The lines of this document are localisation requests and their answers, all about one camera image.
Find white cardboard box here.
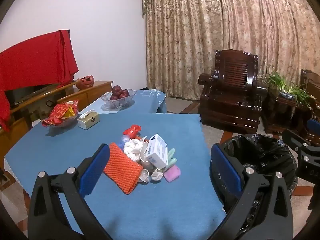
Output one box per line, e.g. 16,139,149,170
145,133,168,169

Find white tissue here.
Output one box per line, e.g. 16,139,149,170
124,139,145,162

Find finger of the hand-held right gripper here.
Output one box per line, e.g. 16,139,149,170
306,119,320,140
282,129,310,155

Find glass snack bowl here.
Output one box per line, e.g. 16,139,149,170
47,112,79,128

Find television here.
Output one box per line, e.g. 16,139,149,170
5,84,60,105

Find dark wooden side table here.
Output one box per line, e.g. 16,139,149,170
261,87,313,135

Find orange knitted cloth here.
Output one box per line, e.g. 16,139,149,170
103,142,143,195

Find white shell cups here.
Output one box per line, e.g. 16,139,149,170
139,141,153,170

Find tissue box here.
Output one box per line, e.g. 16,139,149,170
77,110,101,130

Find red cloth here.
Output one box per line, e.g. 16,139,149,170
0,29,79,132

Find glass fruit bowl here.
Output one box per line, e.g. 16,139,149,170
101,89,137,109

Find wooden cabinet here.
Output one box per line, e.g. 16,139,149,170
0,80,114,173

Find green potted plant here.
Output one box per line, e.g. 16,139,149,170
265,71,313,109

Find red plastic bag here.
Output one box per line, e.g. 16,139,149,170
123,124,142,137

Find pink sponge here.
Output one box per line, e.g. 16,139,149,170
163,165,181,182

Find heap of red apples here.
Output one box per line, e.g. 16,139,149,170
110,85,130,101

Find dark wooden armchair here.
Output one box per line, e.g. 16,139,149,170
299,69,320,145
198,49,268,134

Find blue plastic bag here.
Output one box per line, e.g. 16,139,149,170
117,134,130,149

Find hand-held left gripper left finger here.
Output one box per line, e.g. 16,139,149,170
27,144,113,240

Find patterned beige curtain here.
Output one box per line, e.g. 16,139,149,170
142,0,320,110

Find red snack packets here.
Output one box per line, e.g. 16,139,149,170
42,99,80,127

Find bin with black bag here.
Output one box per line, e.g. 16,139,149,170
211,134,298,240

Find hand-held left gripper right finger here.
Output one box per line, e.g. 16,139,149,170
211,144,293,240

